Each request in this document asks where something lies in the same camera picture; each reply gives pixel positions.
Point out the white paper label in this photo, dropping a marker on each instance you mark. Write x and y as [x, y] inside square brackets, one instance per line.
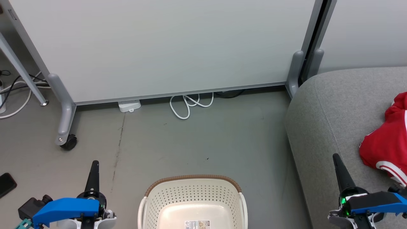
[197, 225]

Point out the red garment with white stripes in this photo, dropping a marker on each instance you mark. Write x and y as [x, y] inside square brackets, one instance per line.
[384, 146]

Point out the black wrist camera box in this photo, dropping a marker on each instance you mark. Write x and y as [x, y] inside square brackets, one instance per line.
[31, 206]

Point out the narrow white partition board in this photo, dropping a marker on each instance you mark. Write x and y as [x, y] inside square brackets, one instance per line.
[365, 31]

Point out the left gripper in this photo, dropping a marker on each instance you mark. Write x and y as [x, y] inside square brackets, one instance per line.
[102, 203]

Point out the grey fabric sofa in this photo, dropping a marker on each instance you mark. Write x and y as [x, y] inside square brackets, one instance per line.
[334, 111]

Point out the cream perforated laundry basket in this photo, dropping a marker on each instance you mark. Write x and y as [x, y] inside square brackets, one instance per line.
[194, 197]

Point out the large white partition board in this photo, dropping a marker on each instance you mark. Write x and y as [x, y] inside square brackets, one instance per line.
[175, 47]

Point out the white adapter box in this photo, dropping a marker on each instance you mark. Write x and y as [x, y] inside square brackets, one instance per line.
[129, 106]

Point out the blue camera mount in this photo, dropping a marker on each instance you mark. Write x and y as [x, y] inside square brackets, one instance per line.
[66, 208]
[375, 203]

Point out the black smartphone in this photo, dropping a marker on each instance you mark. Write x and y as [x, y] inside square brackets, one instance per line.
[6, 185]

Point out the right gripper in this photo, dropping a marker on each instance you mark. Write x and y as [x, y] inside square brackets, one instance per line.
[345, 200]

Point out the black caster wheel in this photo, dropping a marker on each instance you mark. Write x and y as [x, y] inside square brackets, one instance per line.
[69, 142]

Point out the small teal bracket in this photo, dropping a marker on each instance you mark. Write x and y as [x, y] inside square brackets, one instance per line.
[23, 224]

